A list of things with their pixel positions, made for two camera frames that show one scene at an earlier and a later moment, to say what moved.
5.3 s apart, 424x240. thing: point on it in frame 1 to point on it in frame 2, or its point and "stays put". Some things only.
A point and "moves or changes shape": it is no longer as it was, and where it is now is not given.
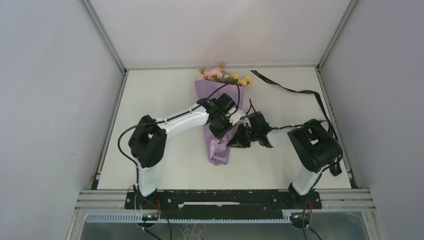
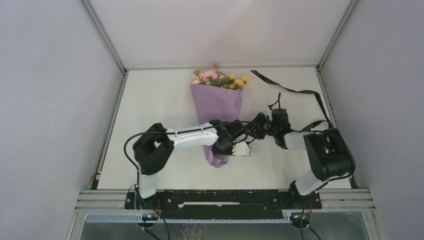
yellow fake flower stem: [246, 82] moves or changes shape
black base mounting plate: [223, 204] stays put
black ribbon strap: [335, 169] stays put
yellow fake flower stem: [249, 80] moves or changes shape
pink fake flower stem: [218, 74] moves or changes shape
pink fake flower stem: [204, 74] to [200, 80]
